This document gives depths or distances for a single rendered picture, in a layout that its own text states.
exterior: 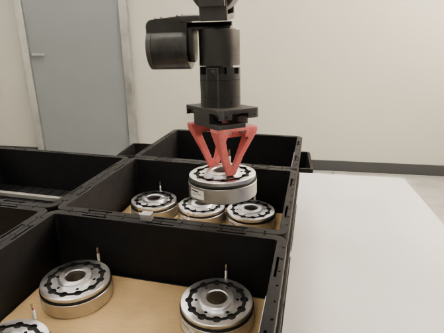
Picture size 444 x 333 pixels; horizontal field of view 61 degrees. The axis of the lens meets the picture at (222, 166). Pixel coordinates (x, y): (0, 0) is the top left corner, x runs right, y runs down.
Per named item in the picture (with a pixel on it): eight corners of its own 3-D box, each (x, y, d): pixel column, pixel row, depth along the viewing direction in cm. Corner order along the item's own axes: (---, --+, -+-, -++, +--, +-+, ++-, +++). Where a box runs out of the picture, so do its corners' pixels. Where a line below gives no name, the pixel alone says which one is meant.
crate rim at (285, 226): (296, 179, 84) (297, 169, 83) (287, 250, 56) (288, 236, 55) (132, 166, 93) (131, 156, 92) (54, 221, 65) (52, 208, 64)
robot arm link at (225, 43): (237, 18, 48) (242, 22, 53) (184, 20, 49) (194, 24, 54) (237, 74, 50) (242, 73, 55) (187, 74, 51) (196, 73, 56)
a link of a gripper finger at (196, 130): (210, 180, 53) (208, 113, 51) (187, 168, 59) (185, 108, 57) (249, 172, 57) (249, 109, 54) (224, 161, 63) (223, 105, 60)
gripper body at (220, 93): (220, 125, 49) (219, 67, 47) (185, 116, 57) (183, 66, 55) (259, 120, 52) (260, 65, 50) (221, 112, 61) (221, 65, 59)
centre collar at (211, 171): (240, 168, 59) (240, 165, 59) (235, 178, 54) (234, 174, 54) (211, 168, 60) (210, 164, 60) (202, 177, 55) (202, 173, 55)
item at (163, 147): (298, 174, 114) (301, 138, 111) (293, 217, 87) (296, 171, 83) (176, 164, 123) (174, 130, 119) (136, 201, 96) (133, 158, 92)
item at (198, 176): (259, 167, 61) (259, 164, 61) (250, 188, 51) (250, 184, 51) (199, 165, 63) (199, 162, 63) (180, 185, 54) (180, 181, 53)
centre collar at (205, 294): (237, 292, 54) (237, 288, 54) (229, 315, 50) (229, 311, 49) (205, 287, 55) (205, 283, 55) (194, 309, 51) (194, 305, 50)
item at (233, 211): (276, 204, 83) (276, 201, 83) (271, 224, 74) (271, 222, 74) (232, 199, 86) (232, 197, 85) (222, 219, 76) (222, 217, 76)
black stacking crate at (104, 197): (293, 218, 87) (296, 172, 83) (283, 301, 60) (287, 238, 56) (135, 201, 96) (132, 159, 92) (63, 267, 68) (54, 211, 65)
